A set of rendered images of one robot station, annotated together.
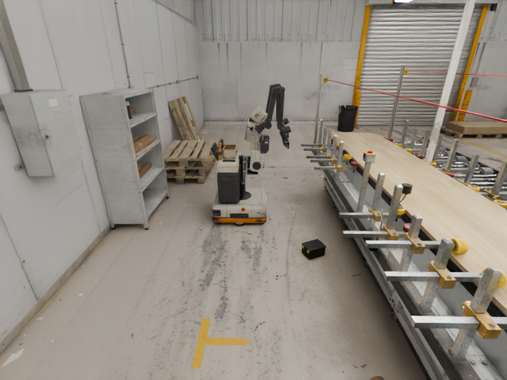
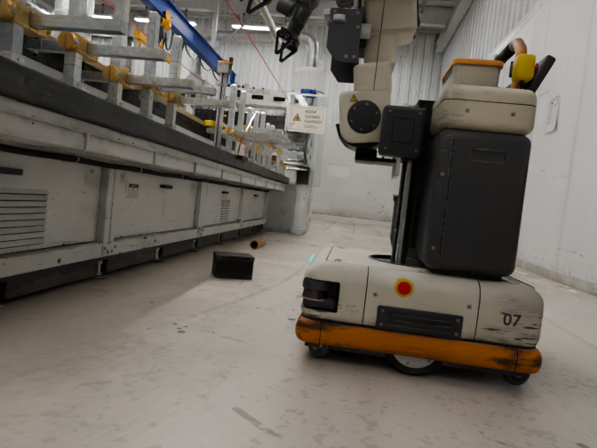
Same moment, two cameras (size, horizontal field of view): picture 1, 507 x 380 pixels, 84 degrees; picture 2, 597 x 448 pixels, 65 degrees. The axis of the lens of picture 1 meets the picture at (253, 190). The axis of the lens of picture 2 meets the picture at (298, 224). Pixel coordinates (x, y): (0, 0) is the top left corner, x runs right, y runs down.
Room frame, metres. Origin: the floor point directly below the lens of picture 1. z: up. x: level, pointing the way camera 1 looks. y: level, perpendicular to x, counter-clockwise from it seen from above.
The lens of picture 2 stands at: (4.87, -0.07, 0.45)
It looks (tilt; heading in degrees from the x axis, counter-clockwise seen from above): 3 degrees down; 185
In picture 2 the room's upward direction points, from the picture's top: 6 degrees clockwise
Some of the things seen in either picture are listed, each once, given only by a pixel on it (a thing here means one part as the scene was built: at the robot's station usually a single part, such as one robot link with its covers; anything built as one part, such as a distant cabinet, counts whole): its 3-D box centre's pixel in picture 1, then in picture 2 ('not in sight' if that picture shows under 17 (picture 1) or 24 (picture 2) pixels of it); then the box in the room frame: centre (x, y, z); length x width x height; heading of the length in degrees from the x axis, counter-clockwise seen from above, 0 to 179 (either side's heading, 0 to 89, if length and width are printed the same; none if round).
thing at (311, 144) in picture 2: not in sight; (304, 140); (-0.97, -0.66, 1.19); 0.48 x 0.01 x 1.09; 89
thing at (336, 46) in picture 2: (263, 141); (348, 40); (3.27, -0.12, 0.99); 0.28 x 0.16 x 0.22; 179
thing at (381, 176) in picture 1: (376, 203); (231, 121); (1.79, -0.88, 0.91); 0.04 x 0.04 x 0.48; 89
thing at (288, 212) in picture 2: not in sight; (252, 156); (-1.35, -1.37, 0.95); 1.65 x 0.70 x 1.90; 89
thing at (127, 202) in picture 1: (133, 157); not in sight; (3.35, 1.50, 0.78); 0.90 x 0.45 x 1.55; 179
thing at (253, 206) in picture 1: (240, 203); (406, 297); (3.28, 0.17, 0.16); 0.67 x 0.64 x 0.25; 89
